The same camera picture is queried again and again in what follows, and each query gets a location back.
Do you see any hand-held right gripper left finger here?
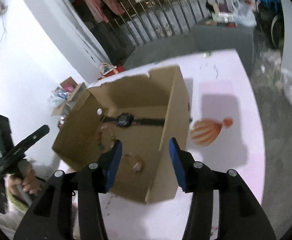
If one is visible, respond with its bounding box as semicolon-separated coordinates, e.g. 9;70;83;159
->
13;139;123;240

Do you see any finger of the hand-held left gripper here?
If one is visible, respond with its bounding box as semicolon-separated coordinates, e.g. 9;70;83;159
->
1;124;50;160

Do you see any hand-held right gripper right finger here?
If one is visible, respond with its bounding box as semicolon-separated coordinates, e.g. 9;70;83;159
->
168;137;277;240

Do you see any multicoloured bead bracelet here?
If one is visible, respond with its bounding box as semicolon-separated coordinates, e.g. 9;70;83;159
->
96;126;118;153

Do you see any black smart watch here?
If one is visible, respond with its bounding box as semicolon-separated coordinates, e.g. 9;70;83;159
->
103;113;165;128

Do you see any large cardboard box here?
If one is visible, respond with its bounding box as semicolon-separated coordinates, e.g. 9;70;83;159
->
51;65;190;204

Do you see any person's left hand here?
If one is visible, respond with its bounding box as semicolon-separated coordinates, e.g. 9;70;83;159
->
7;166;43;195

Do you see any green container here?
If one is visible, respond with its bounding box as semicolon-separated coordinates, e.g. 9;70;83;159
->
57;114;68;130

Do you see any pink balloon print tablecloth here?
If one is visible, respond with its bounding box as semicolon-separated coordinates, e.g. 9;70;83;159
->
58;49;265;240

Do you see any bag of small toys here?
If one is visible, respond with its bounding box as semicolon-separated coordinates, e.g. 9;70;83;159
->
51;87;69;105

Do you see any white fleece garment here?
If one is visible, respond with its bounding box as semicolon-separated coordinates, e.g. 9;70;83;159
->
0;200;76;240

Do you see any small open cardboard box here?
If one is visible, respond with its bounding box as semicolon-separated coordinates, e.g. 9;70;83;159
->
50;76;86;117

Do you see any red white bag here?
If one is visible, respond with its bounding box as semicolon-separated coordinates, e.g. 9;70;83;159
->
97;62;125;81

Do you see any white curtain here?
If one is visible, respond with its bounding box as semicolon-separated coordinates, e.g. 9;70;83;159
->
42;0;111;65

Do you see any metal railing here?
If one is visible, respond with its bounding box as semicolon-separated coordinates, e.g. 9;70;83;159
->
91;0;251;63

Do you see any flat white box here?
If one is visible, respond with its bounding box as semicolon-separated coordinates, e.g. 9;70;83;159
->
217;12;235;22

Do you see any small white plastic bag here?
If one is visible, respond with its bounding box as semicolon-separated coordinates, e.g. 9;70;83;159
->
232;0;257;27

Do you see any wheelchair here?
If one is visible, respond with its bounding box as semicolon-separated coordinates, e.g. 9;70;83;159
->
251;0;286;50

